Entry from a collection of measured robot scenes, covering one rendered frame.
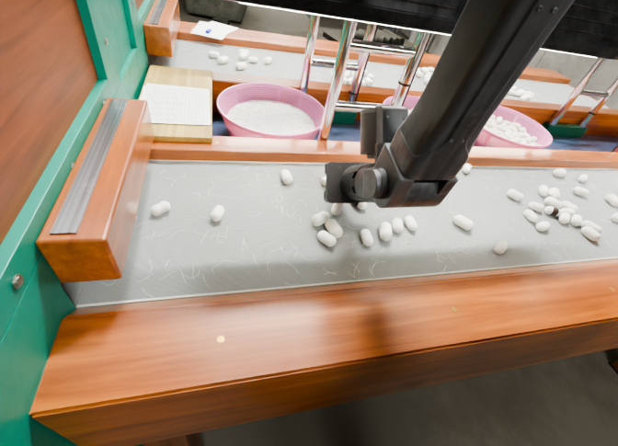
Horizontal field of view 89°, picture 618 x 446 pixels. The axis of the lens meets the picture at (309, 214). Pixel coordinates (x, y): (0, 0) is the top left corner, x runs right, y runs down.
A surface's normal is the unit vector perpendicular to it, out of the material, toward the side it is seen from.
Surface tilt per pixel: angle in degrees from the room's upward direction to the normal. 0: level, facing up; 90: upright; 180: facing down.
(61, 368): 0
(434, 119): 88
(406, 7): 58
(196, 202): 0
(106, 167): 0
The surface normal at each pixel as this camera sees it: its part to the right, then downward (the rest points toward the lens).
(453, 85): -0.97, 0.07
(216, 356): 0.18, -0.70
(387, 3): 0.27, 0.22
